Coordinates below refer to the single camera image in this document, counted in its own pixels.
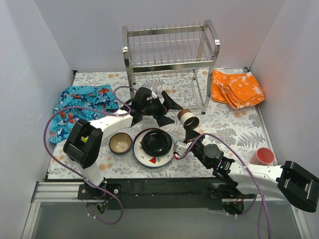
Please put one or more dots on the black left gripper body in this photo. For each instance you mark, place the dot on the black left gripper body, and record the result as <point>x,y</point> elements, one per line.
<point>161,108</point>

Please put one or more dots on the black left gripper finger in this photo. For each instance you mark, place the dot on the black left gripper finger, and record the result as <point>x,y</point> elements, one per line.
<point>169,103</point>
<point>163,120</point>

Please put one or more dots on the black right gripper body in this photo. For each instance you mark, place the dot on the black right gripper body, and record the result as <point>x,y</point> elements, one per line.
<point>193,136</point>

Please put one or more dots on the white brown steel cup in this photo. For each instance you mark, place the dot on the white brown steel cup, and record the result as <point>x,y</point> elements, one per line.
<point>187,119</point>

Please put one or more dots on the beige bowl with patterned outside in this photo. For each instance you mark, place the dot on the beige bowl with patterned outside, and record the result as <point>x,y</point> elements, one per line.
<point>120,143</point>

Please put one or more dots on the pink plastic cup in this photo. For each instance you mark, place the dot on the pink plastic cup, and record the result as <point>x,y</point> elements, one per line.
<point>263,156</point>

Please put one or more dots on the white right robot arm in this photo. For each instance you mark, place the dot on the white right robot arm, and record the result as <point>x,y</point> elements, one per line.
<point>289,182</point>

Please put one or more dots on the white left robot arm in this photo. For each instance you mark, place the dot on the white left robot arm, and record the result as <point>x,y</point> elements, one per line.
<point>83,144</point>

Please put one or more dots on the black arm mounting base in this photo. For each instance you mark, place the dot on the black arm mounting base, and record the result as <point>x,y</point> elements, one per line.
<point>178,193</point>

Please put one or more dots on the steel two-tier dish rack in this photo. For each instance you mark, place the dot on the steel two-tier dish rack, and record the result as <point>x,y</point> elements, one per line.
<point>177,59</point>

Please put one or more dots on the floral table mat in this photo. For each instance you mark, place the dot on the floral table mat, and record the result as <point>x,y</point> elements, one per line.
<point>238,133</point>

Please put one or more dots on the black glossy plate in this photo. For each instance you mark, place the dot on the black glossy plate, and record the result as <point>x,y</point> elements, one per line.
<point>156,143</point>

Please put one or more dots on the white plate with strawberry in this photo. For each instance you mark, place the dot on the white plate with strawberry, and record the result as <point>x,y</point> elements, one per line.
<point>147,160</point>

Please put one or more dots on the blue shark print cloth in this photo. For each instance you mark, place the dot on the blue shark print cloth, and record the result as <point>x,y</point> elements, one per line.
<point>82,102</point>

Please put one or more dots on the orange white folded cloth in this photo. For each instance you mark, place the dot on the orange white folded cloth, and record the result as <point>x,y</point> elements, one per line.
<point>236,90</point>

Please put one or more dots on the aluminium frame rail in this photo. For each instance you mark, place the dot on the aluminium frame rail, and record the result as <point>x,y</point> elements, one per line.
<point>52,192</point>

